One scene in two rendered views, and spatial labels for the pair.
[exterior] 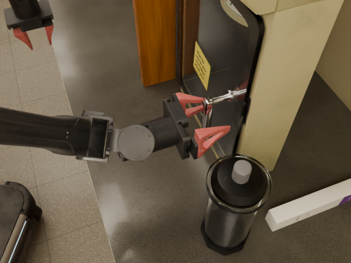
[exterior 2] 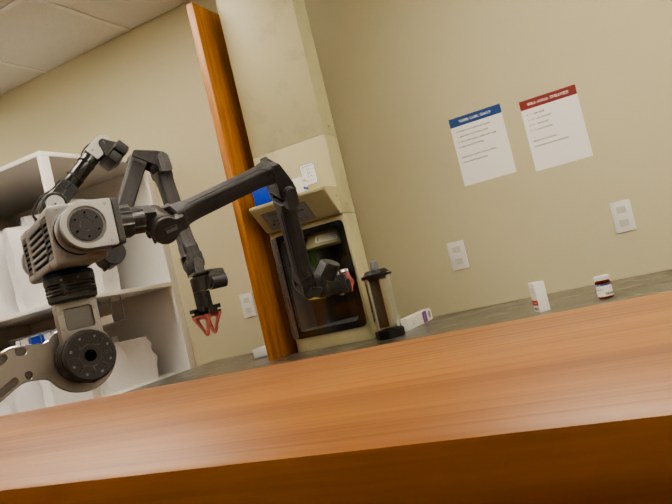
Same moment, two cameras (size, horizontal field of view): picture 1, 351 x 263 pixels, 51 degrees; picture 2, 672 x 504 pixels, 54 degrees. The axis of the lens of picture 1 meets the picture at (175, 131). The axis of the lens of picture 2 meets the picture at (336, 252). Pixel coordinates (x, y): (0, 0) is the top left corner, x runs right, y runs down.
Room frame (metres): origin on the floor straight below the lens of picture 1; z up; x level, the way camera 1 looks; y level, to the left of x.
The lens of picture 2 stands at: (-1.31, 1.57, 1.17)
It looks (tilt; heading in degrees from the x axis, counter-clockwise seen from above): 2 degrees up; 317
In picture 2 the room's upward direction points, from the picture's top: 13 degrees counter-clockwise
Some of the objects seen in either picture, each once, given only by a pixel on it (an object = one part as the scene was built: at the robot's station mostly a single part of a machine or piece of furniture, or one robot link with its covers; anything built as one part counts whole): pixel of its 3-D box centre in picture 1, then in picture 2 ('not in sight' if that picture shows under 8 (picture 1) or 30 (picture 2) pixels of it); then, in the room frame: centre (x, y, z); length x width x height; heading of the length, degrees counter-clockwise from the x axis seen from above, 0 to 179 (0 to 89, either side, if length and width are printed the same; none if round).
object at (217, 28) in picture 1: (207, 61); (318, 280); (0.55, -0.06, 1.19); 0.30 x 0.01 x 0.40; 21
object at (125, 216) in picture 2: not in sight; (126, 221); (0.28, 0.77, 1.45); 0.09 x 0.08 x 0.12; 172
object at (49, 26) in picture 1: (38, 29); (210, 321); (0.72, 0.33, 1.14); 0.07 x 0.07 x 0.09; 21
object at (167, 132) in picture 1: (163, 132); (330, 286); (0.40, 0.02, 1.16); 0.10 x 0.07 x 0.07; 21
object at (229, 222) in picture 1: (231, 208); (383, 303); (0.30, -0.10, 1.06); 0.11 x 0.11 x 0.21
